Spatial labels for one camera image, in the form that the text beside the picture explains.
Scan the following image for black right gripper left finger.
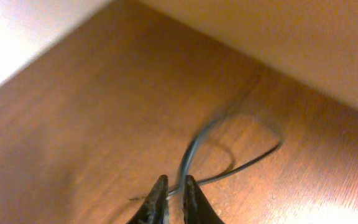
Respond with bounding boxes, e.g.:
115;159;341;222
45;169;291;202
127;175;169;224

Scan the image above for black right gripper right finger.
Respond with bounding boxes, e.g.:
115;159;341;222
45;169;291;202
183;175;224;224

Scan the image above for black cable dark plugs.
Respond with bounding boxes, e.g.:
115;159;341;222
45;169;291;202
129;114;283;202

